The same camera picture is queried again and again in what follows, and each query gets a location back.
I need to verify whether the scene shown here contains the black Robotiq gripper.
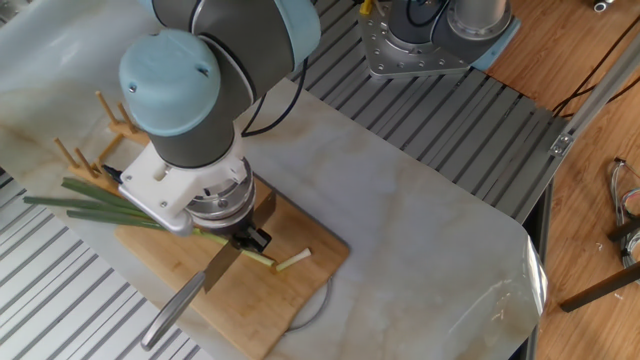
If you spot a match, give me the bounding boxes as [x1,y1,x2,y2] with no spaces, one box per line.
[204,208,275,255]

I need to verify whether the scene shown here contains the steel kitchen knife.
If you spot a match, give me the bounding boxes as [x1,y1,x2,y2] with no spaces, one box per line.
[140,192,279,349]

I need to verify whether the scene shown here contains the short white garlic piece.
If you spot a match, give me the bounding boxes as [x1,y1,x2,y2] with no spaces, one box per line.
[275,250,313,272]

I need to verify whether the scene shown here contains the green garlic stalk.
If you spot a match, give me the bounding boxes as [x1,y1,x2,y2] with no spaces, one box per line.
[25,176,274,267]

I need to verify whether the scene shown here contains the bamboo cutting board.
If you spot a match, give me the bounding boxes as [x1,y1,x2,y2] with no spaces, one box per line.
[115,190,351,359]

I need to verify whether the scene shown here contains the white marble pattern mat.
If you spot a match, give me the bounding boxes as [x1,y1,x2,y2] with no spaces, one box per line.
[0,0,549,360]

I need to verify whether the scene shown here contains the wooden slotted rack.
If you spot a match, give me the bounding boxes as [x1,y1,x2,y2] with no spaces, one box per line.
[53,90,143,201]

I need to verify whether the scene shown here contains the black bar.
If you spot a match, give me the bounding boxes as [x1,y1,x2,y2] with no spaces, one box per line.
[559,266,640,314]

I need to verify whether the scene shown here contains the metal wire board loop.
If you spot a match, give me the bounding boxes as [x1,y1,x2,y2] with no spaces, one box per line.
[288,280,333,331]

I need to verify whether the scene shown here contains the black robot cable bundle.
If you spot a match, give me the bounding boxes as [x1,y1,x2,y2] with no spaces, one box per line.
[240,55,311,139]

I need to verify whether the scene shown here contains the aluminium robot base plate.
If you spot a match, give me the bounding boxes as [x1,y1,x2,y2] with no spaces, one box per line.
[361,12,473,80]

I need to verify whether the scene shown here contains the black floor cable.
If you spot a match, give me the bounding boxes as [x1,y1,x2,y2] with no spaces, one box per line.
[553,38,640,117]

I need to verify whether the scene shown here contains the aluminium frame post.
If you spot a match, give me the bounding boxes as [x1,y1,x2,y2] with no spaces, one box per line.
[548,58,640,157]

